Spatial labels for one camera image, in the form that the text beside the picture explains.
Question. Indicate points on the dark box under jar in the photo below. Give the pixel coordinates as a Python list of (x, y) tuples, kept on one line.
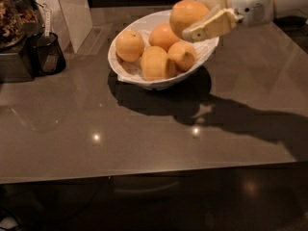
[(16, 64)]

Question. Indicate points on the black mesh cup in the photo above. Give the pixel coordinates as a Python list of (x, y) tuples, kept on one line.
[(47, 54)]

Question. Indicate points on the white panel board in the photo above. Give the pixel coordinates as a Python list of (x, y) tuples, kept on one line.
[(71, 21)]

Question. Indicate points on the glass jar with nuts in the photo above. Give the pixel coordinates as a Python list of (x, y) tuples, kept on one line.
[(14, 16)]

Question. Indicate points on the orange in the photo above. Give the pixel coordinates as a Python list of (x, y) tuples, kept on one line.
[(184, 55), (184, 14), (156, 64), (129, 45)]

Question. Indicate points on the white tag utensil in cup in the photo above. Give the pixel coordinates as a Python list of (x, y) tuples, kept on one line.
[(47, 13)]

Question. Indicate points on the white oval bowl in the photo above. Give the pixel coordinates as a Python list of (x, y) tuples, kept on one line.
[(131, 72)]

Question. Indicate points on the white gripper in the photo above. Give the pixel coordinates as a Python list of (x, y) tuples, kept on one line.
[(251, 2)]

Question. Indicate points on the back orange partly hidden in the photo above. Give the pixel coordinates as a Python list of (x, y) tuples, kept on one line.
[(163, 36)]

